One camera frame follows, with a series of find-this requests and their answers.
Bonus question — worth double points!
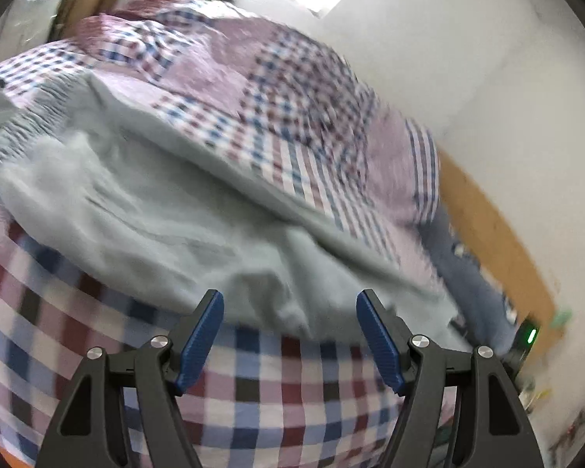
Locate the dark blue pillow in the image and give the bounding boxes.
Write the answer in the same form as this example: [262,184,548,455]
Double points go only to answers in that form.
[418,204,518,355]

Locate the purple floral plaid bed sheet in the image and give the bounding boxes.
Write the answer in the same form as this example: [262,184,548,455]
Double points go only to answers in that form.
[0,194,460,468]

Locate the green wall sticker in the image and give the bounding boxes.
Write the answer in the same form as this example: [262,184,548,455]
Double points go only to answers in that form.
[550,308,573,330]

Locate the plaid patchwork quilt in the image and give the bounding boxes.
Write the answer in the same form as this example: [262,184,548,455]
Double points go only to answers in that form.
[0,0,440,289]

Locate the wooden headboard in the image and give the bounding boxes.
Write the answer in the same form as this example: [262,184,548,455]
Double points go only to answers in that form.
[438,150,564,365]

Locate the light blue denim pants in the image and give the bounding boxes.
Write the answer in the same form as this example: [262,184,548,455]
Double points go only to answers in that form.
[0,73,462,349]

